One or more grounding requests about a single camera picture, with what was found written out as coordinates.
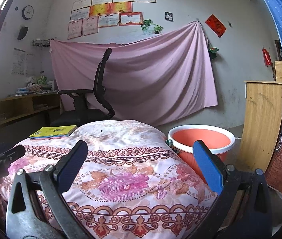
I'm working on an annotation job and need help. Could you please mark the wooden desk with shelves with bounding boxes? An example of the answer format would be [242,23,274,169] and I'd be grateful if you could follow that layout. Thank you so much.
[0,92,60,127]

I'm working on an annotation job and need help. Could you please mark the yellow book stack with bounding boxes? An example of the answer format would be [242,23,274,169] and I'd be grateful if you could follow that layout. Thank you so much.
[29,125,77,139]

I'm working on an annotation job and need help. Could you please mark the pile of papers on desk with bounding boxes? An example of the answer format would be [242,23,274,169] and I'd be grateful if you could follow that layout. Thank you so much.
[14,75,57,96]

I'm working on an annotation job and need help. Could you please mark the orange plastic bucket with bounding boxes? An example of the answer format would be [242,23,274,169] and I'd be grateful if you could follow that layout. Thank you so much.
[168,125,235,179]

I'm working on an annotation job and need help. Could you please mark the floral pink table cover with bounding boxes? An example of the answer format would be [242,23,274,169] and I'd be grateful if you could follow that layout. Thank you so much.
[0,120,217,238]

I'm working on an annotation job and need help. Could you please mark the wooden cabinet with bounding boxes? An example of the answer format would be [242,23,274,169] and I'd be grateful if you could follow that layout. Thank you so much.
[237,61,282,171]

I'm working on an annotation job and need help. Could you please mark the black office chair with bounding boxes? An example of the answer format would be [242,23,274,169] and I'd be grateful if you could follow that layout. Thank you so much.
[49,47,116,127]

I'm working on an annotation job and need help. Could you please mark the red hanging ornament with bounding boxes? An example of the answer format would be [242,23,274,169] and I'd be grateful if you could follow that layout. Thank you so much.
[262,47,273,67]

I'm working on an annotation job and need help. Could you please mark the pink hanging cloth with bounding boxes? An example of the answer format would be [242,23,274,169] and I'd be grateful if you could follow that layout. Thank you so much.
[50,22,218,126]

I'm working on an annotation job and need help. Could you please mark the black hat on wall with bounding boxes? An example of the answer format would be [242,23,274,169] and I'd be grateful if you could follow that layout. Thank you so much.
[17,26,28,40]

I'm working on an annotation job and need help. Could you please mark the round wall clock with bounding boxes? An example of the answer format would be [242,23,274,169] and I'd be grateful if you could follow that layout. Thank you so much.
[21,5,34,21]

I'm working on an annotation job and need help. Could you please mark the wall certificates cluster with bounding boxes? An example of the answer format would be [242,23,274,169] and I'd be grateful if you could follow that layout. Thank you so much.
[67,0,156,40]

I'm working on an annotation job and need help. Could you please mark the red diamond wall paper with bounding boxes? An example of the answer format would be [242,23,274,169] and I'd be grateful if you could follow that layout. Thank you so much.
[205,14,226,38]

